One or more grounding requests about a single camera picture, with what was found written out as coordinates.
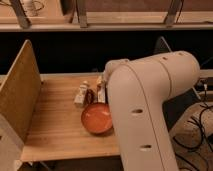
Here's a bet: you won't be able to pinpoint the dark brown small object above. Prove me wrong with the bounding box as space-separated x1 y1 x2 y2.
86 89 94 104

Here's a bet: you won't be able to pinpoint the black cables on floor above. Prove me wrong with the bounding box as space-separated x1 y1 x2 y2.
173 56 213 171

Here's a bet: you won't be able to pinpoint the orange bowl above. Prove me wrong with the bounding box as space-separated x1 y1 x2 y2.
81 103 113 134

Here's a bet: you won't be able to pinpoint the right dark board panel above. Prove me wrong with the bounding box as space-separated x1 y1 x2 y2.
153 36 200 136

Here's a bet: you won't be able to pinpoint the black and red eraser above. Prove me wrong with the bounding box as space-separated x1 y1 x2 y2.
97 76 106 103

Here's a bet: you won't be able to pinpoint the left cork board panel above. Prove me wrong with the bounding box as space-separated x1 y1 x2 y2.
0 39 43 171

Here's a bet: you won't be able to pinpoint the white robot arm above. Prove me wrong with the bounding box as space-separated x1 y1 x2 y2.
104 51 200 171

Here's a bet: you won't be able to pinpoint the wooden shelf with metal brackets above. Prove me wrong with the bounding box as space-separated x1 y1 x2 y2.
0 0 213 32

